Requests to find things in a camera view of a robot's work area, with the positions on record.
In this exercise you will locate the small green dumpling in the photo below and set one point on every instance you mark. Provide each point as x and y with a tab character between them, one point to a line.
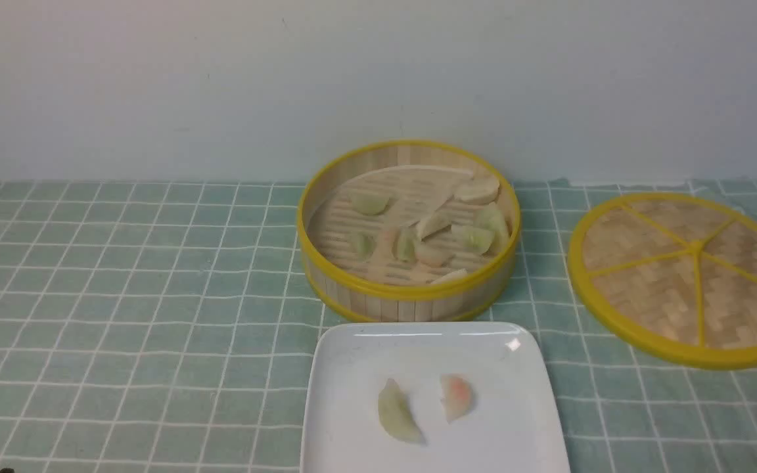
363	245

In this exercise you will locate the white dumpling centre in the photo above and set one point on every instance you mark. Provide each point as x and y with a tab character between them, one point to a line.
432	223

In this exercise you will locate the green checked tablecloth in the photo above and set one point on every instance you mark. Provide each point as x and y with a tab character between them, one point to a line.
169	327

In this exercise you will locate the green dumpling right large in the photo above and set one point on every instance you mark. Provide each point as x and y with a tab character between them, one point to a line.
474	239

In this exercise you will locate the green dumpling right edge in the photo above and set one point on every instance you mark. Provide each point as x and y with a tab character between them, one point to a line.
491	218

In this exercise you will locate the woven bamboo steamer lid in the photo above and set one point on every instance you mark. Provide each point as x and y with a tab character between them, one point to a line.
671	274

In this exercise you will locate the pink dumpling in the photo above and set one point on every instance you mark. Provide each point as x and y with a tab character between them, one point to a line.
457	396
430	256

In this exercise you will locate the white dumpling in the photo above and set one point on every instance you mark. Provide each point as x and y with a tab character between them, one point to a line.
478	192
432	223

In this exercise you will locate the green dumpling centre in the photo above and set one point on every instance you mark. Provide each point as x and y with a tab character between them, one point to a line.
405	246

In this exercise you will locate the green dumpling back left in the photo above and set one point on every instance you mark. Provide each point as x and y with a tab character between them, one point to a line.
370	203

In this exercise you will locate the white square plate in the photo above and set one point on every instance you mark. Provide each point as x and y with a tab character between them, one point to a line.
514	425

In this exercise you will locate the white dumpling back right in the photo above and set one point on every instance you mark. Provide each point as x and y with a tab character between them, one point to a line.
478	192

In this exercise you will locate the green dumpling on plate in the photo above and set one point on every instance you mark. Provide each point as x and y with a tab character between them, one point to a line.
395	416

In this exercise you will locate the pink dumpling on plate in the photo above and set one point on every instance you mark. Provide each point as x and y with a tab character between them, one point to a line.
457	396

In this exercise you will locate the bamboo steamer basket yellow rim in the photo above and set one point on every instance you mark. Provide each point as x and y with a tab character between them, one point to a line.
421	178

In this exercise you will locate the white dumpling front rim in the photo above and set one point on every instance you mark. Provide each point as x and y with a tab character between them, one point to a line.
455	275

